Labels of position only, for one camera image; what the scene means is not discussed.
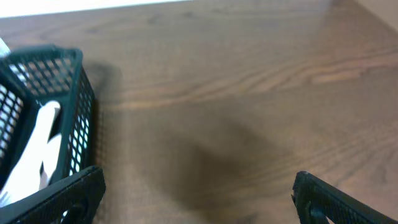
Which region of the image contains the white plastic fork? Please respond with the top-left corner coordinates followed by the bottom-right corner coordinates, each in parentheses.
top-left (39, 134), bottom-right (62, 190)
top-left (1, 101), bottom-right (62, 207)

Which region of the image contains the black plastic basket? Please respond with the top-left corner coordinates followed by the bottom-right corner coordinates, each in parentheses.
top-left (1, 45), bottom-right (95, 185)

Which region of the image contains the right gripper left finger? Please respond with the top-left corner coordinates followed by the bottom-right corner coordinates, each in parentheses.
top-left (1, 166), bottom-right (106, 223)

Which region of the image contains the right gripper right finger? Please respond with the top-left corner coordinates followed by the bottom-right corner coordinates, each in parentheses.
top-left (292, 171), bottom-right (397, 224)

